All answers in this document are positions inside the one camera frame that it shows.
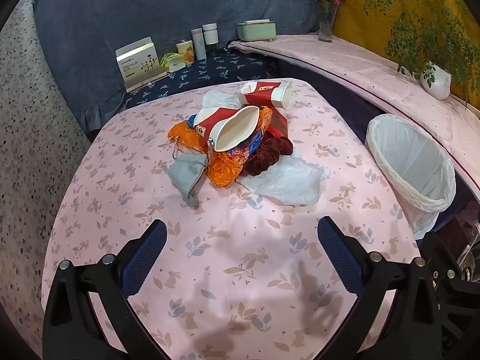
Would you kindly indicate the squashed red white paper cup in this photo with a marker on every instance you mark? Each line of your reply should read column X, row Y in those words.
column 232, row 127

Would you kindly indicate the green white packet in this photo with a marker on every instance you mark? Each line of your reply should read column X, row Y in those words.
column 172, row 62

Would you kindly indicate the orange plastic bag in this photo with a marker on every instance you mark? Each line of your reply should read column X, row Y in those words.
column 221, row 167

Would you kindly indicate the white cloth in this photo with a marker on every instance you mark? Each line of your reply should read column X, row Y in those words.
column 219, row 101

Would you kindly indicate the blue red plastic wrapper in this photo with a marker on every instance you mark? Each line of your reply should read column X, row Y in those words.
column 245, row 148

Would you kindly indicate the clear white plastic bag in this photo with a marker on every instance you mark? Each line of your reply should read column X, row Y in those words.
column 288, row 180

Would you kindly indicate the white jar with dark base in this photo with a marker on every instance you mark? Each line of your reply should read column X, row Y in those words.
column 210, row 33

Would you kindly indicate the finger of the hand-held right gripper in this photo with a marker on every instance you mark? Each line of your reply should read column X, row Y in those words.
column 444, row 251

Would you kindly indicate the blue band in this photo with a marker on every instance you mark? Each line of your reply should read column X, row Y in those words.
column 190, row 120

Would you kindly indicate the pink rabbit print tablecloth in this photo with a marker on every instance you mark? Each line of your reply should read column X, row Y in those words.
column 225, row 232

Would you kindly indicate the yellow cloth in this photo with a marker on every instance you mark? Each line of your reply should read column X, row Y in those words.
column 360, row 11

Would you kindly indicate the blue-grey backdrop cloth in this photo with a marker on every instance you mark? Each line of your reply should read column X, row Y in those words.
column 112, row 15

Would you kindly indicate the yellow printed tin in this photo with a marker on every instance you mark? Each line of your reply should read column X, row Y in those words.
column 185, row 50

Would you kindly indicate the white-lined trash bin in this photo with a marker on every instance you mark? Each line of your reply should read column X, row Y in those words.
column 408, row 165

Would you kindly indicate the white box with flower print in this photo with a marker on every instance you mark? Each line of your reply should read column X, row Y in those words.
column 140, row 63

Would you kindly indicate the pale pink shelf cloth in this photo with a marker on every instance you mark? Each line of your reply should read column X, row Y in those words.
column 337, row 60

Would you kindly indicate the red paper box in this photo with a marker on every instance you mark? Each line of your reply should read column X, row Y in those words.
column 277, row 122

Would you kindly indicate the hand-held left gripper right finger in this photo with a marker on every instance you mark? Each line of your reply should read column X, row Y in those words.
column 339, row 255

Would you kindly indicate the tall white bottle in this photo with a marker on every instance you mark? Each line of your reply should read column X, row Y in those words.
column 198, row 43

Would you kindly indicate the dark blue floral cloth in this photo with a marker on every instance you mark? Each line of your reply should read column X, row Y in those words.
column 210, row 75

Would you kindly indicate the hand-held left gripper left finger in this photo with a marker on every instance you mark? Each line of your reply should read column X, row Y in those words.
column 144, row 258

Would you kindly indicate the green plant in white pot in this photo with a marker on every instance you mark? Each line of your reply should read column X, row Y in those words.
column 435, row 78

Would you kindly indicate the dark red scrunchie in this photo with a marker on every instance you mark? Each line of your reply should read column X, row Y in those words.
column 264, row 153

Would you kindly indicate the glass vase with pink flowers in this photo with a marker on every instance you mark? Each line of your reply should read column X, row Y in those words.
column 328, row 18

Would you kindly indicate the pale green box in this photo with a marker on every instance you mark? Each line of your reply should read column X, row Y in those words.
column 256, row 30

